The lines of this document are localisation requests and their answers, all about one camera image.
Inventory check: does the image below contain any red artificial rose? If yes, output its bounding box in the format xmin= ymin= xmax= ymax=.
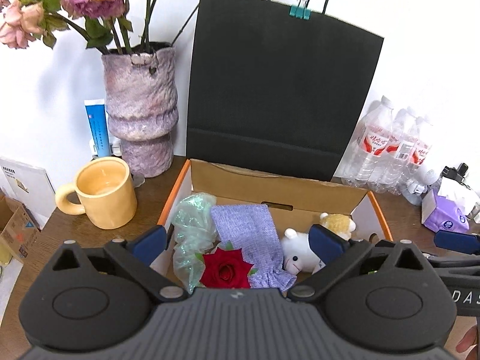
xmin=195 ymin=241 xmax=257 ymax=289

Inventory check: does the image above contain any purple knitted cloth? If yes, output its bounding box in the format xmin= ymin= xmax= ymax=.
xmin=211 ymin=204 xmax=296 ymax=292

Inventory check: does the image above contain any right hand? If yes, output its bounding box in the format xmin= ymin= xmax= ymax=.
xmin=456 ymin=324 xmax=479 ymax=359

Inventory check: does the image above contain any white yellow plush toy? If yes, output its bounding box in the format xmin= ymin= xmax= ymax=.
xmin=280 ymin=212 xmax=357 ymax=275

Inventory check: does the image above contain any purple tissue pack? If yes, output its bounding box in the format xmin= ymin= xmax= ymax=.
xmin=421 ymin=178 xmax=479 ymax=233

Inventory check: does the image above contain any iridescent plastic wrap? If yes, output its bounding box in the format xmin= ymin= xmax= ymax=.
xmin=172 ymin=193 xmax=217 ymax=293

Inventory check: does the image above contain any orange cardboard box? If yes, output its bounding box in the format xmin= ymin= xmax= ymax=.
xmin=149 ymin=158 xmax=395 ymax=290

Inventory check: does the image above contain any yellow ceramic mug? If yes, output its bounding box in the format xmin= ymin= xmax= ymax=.
xmin=55 ymin=157 xmax=137 ymax=230

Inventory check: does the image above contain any black small device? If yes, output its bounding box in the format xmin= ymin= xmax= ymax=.
xmin=441 ymin=163 xmax=469 ymax=185

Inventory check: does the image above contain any small white robot figurine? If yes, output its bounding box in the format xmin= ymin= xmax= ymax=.
xmin=401 ymin=163 xmax=442 ymax=206

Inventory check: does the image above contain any water bottle right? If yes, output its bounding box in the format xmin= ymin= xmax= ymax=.
xmin=397 ymin=117 xmax=432 ymax=194

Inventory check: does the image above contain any water bottle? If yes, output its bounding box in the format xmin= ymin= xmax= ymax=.
xmin=397 ymin=117 xmax=432 ymax=194
xmin=368 ymin=107 xmax=418 ymax=194
xmin=341 ymin=96 xmax=394 ymax=187

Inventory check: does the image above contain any water bottle left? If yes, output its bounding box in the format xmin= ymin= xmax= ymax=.
xmin=341 ymin=96 xmax=394 ymax=187

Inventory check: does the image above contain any water bottle middle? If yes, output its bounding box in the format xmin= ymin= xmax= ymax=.
xmin=368 ymin=107 xmax=418 ymax=194

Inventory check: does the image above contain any brown cardboard carton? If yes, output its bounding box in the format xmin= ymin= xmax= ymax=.
xmin=0 ymin=196 xmax=40 ymax=261

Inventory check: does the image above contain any white board leaning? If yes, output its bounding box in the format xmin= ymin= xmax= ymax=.
xmin=1 ymin=159 xmax=56 ymax=230

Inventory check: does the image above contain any blue white tube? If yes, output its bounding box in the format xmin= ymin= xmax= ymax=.
xmin=84 ymin=99 xmax=112 ymax=158

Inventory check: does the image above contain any purple textured vase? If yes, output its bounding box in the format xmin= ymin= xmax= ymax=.
xmin=102 ymin=42 xmax=179 ymax=178

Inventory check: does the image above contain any black paper bag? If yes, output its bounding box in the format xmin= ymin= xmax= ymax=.
xmin=186 ymin=0 xmax=383 ymax=181

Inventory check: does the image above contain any teal binder clip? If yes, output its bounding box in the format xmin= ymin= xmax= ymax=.
xmin=289 ymin=0 xmax=311 ymax=20

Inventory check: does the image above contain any dried pink rose bouquet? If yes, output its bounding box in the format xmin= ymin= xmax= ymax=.
xmin=0 ymin=0 xmax=264 ymax=56

